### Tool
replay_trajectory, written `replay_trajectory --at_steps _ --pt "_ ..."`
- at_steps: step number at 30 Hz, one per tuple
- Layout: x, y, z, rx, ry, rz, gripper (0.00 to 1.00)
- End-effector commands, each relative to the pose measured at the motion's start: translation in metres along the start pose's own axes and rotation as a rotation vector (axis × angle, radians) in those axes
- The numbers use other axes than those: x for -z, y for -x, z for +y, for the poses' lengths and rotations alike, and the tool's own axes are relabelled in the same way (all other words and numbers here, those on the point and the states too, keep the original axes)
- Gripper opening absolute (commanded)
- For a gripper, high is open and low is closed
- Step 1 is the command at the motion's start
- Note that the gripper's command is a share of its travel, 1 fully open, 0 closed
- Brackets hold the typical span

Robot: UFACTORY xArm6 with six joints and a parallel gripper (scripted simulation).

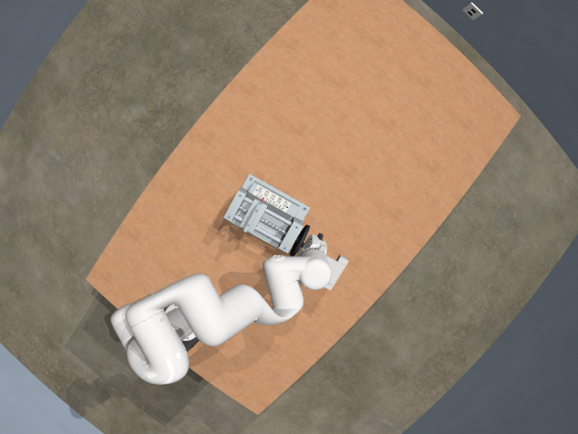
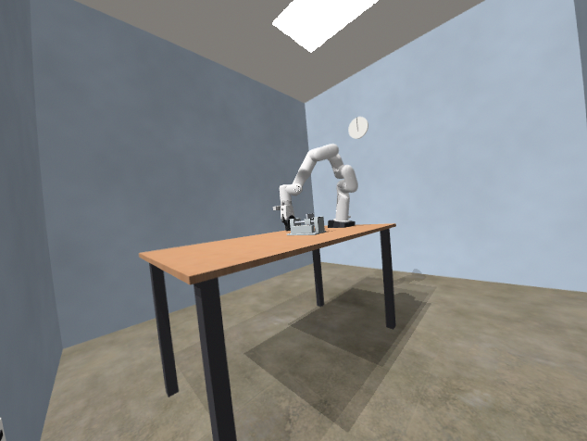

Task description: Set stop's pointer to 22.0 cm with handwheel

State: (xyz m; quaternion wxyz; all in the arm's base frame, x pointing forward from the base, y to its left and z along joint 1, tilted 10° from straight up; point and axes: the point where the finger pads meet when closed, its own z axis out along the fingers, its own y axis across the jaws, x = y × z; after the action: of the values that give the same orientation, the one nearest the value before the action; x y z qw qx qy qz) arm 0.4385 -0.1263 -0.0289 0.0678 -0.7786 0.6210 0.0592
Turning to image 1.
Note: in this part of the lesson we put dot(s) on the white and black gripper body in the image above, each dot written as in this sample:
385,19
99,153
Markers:
312,242

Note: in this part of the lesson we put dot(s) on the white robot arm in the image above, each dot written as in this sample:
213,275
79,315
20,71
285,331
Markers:
213,319

